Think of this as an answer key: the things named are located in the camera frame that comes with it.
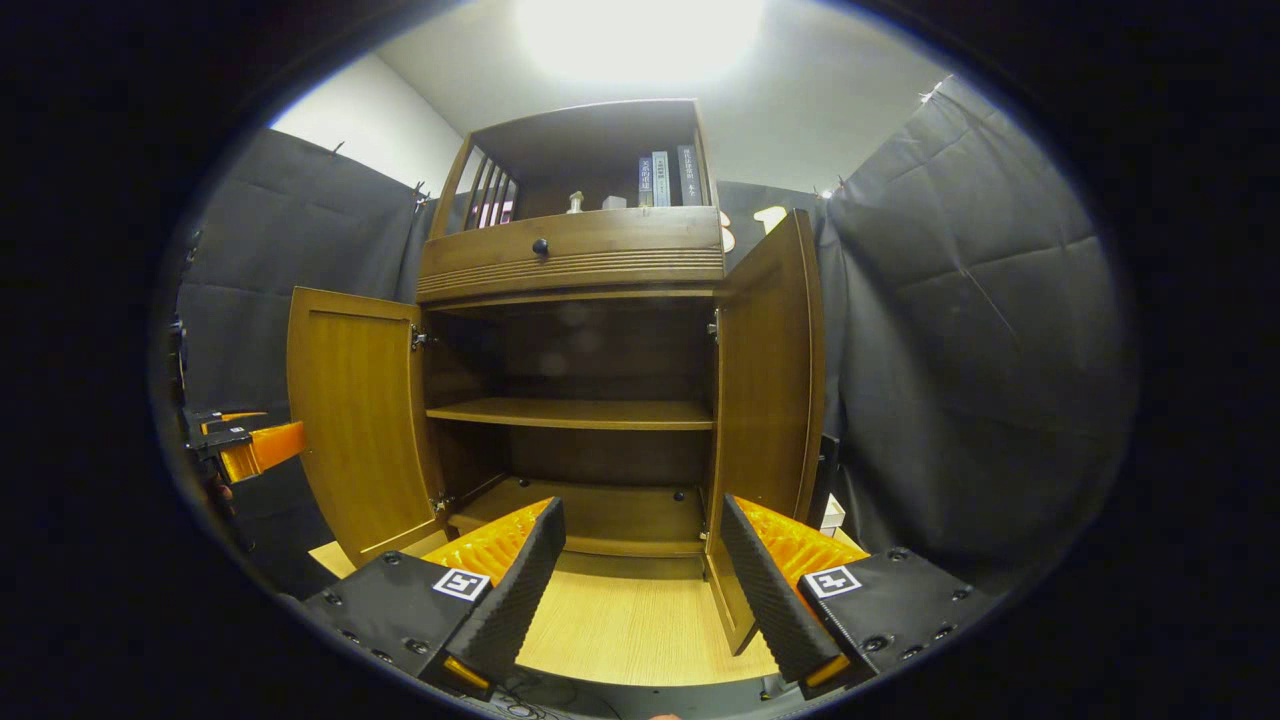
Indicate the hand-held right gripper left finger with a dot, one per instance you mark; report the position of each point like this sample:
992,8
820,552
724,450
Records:
510,590

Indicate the wooden double-door shoe cabinet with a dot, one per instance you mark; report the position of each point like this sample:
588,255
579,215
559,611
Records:
570,270

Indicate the grey blue book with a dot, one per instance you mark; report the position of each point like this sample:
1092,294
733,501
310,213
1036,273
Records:
661,180

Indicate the stack of white boxes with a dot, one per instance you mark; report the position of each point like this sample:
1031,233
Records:
832,514

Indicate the black backdrop cloth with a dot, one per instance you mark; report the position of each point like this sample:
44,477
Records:
980,350

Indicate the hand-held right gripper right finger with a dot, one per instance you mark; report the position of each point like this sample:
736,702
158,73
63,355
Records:
765,590

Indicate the dark blue book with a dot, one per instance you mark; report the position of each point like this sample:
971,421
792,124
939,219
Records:
645,182

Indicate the large ceiling light panel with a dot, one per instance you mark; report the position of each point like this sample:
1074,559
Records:
640,35

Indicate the wooden cabinet inner shelf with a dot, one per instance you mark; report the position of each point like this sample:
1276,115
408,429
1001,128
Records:
570,412

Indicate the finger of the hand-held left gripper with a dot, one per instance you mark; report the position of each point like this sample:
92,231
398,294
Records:
262,450
235,417

